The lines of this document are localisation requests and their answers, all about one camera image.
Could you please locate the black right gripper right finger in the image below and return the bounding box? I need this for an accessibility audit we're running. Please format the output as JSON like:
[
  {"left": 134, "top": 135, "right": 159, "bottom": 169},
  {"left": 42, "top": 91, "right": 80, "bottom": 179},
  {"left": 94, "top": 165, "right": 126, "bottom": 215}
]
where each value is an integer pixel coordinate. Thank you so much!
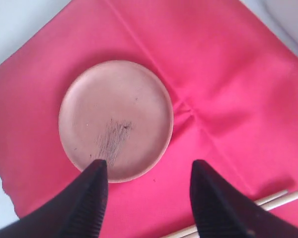
[{"left": 190, "top": 160, "right": 298, "bottom": 238}]

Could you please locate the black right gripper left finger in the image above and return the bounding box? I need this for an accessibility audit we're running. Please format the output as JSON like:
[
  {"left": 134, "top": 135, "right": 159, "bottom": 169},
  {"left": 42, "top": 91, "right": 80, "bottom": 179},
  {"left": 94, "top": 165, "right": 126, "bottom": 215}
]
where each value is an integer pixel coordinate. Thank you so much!
[{"left": 0, "top": 160, "right": 108, "bottom": 238}]

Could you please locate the brown wooden plate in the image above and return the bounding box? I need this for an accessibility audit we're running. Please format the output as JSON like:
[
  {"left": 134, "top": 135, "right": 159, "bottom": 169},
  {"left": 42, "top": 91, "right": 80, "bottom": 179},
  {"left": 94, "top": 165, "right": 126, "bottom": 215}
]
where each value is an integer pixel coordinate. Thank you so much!
[{"left": 58, "top": 60, "right": 174, "bottom": 183}]

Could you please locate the left wooden chopstick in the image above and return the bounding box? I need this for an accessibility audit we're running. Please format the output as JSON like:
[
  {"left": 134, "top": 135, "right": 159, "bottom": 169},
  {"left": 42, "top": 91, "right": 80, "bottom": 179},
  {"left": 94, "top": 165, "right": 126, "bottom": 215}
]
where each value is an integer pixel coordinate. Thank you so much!
[{"left": 168, "top": 188, "right": 295, "bottom": 238}]

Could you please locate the wooden chopstick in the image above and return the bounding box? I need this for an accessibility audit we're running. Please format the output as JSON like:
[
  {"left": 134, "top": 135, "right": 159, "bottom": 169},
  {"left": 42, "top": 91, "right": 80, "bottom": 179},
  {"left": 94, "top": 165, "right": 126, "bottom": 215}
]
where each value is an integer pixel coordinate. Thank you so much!
[
  {"left": 168, "top": 188, "right": 295, "bottom": 238},
  {"left": 183, "top": 189, "right": 298, "bottom": 238}
]

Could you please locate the right wooden chopstick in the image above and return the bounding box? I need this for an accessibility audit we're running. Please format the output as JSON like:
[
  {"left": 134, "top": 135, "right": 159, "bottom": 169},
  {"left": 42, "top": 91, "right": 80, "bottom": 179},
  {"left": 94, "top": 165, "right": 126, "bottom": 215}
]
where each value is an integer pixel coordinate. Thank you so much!
[{"left": 183, "top": 189, "right": 298, "bottom": 238}]

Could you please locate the red table cloth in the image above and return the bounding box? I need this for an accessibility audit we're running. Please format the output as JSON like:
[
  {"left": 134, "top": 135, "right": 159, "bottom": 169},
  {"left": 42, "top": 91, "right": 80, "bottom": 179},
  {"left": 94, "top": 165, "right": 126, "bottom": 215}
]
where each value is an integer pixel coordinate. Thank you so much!
[{"left": 0, "top": 0, "right": 298, "bottom": 238}]

